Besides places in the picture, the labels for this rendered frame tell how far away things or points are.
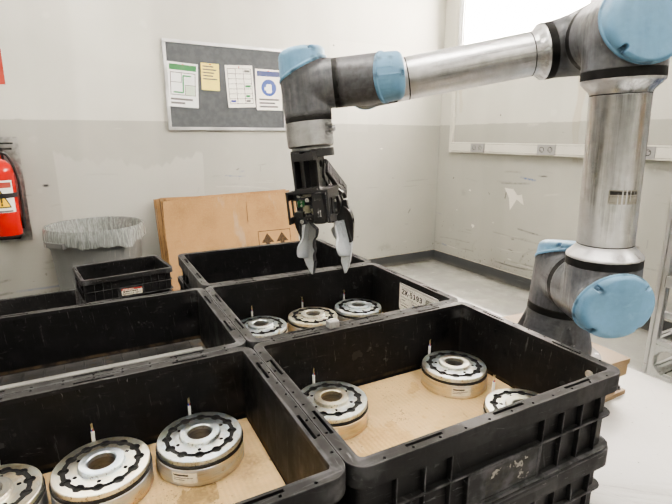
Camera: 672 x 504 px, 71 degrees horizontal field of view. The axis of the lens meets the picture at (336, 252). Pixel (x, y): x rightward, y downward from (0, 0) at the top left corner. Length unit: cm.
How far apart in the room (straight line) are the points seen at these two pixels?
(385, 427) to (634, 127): 57
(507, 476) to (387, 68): 57
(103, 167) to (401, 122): 250
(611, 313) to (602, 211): 16
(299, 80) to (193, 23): 302
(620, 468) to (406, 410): 38
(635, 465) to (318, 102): 77
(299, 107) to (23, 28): 298
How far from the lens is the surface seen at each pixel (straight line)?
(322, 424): 52
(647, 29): 83
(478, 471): 58
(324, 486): 45
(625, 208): 86
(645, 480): 94
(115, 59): 362
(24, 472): 67
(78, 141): 357
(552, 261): 98
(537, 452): 65
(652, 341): 268
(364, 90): 75
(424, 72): 89
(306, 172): 74
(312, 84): 75
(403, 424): 70
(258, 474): 62
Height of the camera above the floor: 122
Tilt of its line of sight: 14 degrees down
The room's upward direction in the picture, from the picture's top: straight up
